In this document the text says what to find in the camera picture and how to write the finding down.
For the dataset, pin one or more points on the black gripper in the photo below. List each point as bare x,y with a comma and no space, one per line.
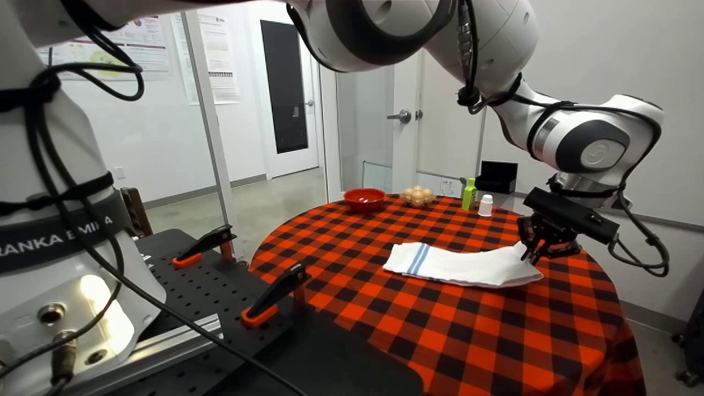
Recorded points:
543,239

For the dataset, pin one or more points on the white towel with blue stripes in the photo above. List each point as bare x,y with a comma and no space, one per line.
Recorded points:
486,270

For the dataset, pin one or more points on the white salt shaker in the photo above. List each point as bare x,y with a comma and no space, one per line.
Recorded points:
485,208

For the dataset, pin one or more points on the orange black checkered tablecloth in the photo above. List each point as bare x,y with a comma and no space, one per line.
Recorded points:
561,335

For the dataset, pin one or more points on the green bottle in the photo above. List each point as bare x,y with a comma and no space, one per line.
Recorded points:
470,195

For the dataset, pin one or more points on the red bowl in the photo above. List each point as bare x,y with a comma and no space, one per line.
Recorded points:
366,202

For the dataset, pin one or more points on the white door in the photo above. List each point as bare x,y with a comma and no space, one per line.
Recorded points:
399,127

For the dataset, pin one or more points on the orange black clamp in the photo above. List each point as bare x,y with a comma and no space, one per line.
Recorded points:
217,239
264,306

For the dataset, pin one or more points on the black perforated mounting board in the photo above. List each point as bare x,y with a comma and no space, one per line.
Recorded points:
274,327

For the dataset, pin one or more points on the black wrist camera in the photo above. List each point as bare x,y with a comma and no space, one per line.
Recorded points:
570,214

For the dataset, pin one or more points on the black wall holder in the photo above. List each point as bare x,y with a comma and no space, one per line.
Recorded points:
498,176

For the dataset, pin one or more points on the silver door handle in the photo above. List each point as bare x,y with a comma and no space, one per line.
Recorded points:
402,117

